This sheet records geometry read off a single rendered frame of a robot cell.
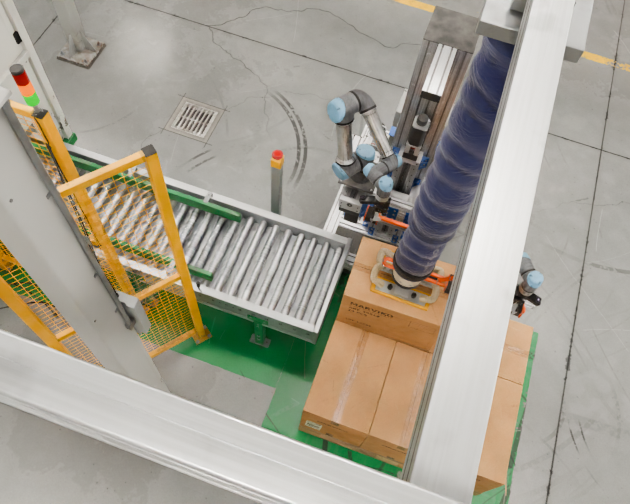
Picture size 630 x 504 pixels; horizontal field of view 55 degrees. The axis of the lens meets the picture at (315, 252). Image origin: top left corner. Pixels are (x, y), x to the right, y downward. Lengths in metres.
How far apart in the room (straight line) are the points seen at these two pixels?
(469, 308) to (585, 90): 5.23
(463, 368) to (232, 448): 0.43
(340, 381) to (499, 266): 2.55
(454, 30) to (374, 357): 1.89
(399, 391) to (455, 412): 2.64
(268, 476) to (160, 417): 0.16
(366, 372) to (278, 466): 2.86
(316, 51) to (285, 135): 1.02
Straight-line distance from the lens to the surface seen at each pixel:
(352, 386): 3.64
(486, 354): 1.10
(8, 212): 1.67
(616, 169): 5.79
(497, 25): 1.87
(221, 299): 3.75
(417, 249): 2.97
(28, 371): 0.92
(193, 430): 0.85
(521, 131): 1.38
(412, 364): 3.75
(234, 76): 5.59
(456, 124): 2.27
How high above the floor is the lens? 4.03
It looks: 62 degrees down
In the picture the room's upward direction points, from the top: 8 degrees clockwise
